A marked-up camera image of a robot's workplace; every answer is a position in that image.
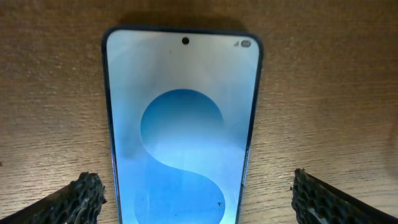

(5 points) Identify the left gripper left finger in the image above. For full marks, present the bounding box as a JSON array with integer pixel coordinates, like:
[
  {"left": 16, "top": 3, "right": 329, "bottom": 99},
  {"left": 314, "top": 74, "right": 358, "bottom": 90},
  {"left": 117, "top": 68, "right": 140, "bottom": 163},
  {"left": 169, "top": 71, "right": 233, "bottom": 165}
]
[{"left": 1, "top": 172, "right": 106, "bottom": 224}]

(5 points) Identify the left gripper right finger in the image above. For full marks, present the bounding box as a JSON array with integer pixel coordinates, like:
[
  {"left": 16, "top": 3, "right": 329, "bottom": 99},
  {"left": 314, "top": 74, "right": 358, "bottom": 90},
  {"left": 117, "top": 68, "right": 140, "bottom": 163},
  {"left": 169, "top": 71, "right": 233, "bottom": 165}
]
[{"left": 290, "top": 169, "right": 397, "bottom": 224}]

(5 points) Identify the blue Galaxy smartphone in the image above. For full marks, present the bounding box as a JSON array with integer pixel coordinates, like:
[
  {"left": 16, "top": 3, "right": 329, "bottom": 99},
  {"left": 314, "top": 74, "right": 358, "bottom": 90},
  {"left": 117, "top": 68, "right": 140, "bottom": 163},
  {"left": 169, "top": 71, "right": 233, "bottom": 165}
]
[{"left": 101, "top": 25, "right": 264, "bottom": 224}]

